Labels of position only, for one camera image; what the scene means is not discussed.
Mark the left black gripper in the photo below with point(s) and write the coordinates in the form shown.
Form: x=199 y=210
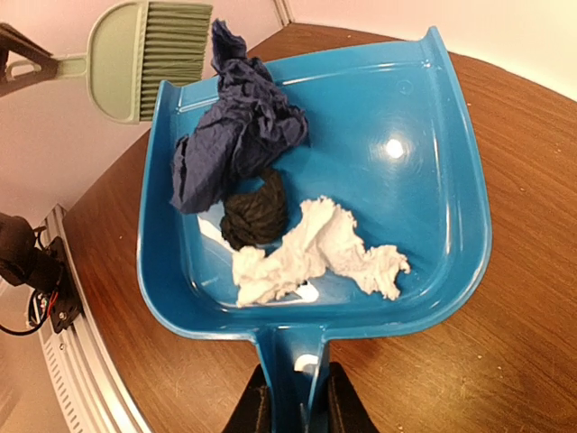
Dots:
x=44 y=66

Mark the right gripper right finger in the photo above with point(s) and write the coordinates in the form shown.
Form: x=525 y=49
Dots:
x=346 y=413

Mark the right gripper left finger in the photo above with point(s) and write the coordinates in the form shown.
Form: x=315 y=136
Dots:
x=252 y=414

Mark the mint green hand brush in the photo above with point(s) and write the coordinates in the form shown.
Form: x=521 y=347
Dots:
x=131 y=48

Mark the small white paper scrap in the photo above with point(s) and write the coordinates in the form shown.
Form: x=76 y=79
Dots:
x=323 y=240

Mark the small black scrap back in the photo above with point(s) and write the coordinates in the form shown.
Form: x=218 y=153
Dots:
x=258 y=217

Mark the dark blue scrap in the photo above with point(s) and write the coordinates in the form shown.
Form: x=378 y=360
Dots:
x=248 y=127

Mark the blue plastic dustpan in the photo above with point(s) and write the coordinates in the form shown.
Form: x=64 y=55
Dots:
x=390 y=139

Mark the front aluminium rail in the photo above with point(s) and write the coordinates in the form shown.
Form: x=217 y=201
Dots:
x=90 y=391

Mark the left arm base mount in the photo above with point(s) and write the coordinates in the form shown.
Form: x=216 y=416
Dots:
x=58 y=288

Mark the left aluminium frame post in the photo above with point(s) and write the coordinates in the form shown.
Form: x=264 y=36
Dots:
x=283 y=11

